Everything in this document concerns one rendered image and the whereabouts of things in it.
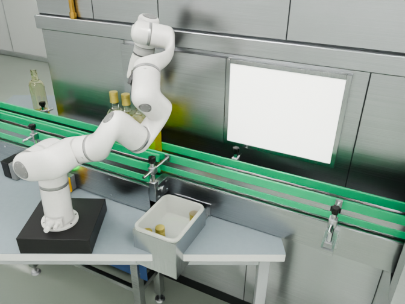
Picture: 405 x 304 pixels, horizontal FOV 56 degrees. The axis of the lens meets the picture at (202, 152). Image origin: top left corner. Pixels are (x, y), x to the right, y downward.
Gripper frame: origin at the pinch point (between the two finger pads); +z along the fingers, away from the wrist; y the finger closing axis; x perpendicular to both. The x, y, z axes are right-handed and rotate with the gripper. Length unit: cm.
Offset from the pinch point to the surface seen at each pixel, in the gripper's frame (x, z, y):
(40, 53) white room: -376, 209, -308
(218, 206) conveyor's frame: 46, 27, 6
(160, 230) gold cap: 35, 29, 28
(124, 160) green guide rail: 7.6, 22.1, 13.9
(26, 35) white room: -404, 190, -307
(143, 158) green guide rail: 11.1, 23.5, 6.2
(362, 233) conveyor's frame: 93, 7, 6
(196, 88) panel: 18.6, -5.0, -11.8
